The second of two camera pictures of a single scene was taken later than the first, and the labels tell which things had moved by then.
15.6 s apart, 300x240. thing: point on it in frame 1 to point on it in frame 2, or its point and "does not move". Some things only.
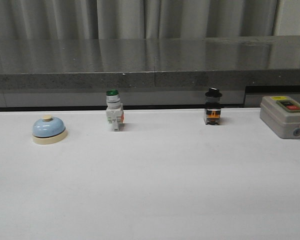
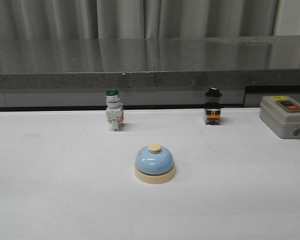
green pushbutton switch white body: x=114 y=113 does not move
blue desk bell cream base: x=49 y=130 to x=154 y=164
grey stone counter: x=157 y=72 does not move
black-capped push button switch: x=213 y=111 does not move
